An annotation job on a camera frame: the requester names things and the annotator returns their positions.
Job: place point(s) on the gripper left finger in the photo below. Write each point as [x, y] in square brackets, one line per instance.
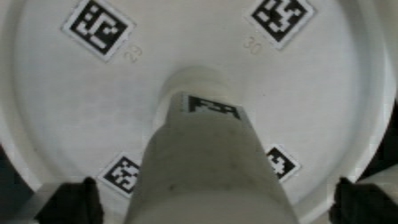
[65, 204]

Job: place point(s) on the white round table top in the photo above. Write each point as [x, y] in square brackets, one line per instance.
[289, 57]

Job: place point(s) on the white cylindrical table leg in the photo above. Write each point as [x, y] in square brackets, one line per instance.
[207, 183]

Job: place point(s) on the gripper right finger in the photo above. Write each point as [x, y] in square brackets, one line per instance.
[364, 205]

